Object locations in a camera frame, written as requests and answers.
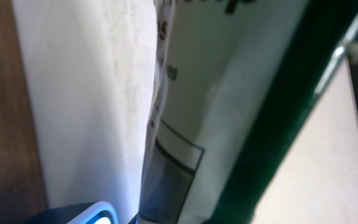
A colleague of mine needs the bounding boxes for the green 3M gloves package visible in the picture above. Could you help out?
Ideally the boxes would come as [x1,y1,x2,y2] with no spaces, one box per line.
[133,0,358,223]

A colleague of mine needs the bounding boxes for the white barcode scanner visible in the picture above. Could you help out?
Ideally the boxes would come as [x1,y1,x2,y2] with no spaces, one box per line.
[24,201,119,224]

